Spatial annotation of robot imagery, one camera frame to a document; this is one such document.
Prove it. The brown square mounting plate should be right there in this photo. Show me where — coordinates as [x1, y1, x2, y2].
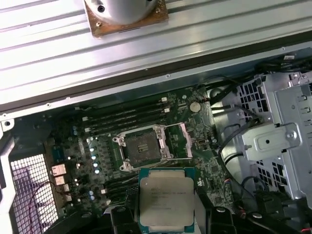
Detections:
[84, 0, 170, 39]

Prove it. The silver metal drive cage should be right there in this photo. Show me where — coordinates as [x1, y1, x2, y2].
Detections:
[218, 73, 312, 203]

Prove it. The metal socket cover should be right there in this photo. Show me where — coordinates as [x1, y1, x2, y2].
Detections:
[157, 122, 195, 161]

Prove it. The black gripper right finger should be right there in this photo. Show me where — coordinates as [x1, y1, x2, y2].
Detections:
[194, 190, 288, 234]

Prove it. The green motherboard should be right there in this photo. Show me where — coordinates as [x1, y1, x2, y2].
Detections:
[45, 89, 236, 220]

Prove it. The RAM slot with white clips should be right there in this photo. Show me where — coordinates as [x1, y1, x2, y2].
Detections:
[102, 179, 140, 195]
[85, 108, 170, 132]
[82, 97, 167, 122]

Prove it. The CPU socket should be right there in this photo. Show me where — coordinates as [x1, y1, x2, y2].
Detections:
[112, 123, 173, 173]

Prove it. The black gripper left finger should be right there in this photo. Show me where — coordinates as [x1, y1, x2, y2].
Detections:
[43, 185, 140, 234]

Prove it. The black PC case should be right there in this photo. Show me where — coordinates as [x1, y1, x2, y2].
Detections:
[0, 40, 312, 234]

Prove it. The silver CPU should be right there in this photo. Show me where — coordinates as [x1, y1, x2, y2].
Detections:
[137, 167, 195, 234]

